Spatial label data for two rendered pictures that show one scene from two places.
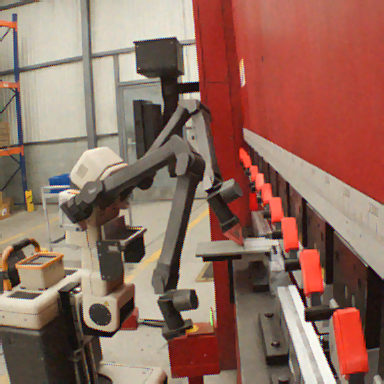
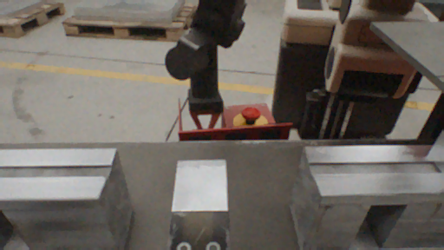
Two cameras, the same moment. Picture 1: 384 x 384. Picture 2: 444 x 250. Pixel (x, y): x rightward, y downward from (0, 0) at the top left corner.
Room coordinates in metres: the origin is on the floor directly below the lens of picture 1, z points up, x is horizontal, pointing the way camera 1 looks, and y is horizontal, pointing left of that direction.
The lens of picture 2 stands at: (1.52, -0.44, 1.16)
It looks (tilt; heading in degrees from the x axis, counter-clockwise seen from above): 38 degrees down; 86
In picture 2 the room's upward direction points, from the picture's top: straight up
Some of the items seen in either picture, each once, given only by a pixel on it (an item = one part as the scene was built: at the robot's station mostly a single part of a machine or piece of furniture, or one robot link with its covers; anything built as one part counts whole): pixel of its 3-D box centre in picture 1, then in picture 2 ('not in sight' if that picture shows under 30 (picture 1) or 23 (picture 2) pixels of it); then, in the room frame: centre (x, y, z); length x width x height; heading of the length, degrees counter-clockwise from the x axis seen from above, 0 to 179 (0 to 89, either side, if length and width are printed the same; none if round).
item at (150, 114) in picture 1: (150, 129); not in sight; (3.10, 0.21, 1.42); 0.45 x 0.12 x 0.36; 175
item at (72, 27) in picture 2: not in sight; (134, 18); (0.88, 2.89, 0.07); 1.20 x 0.81 x 0.14; 168
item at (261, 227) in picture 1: (261, 230); not in sight; (2.41, -0.32, 0.92); 0.50 x 0.06 x 0.10; 176
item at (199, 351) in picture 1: (192, 341); (228, 138); (1.58, 0.04, 0.75); 0.20 x 0.16 x 0.18; 2
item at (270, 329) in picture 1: (272, 335); not in sight; (1.26, -0.19, 0.89); 0.30 x 0.05 x 0.03; 176
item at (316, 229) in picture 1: (340, 264); not in sight; (0.69, -0.21, 1.26); 0.15 x 0.09 x 0.17; 176
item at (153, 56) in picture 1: (164, 110); not in sight; (3.15, 0.12, 1.53); 0.51 x 0.25 x 0.85; 175
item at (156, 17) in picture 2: not in sight; (132, 5); (0.88, 2.90, 0.20); 1.01 x 0.63 x 0.12; 168
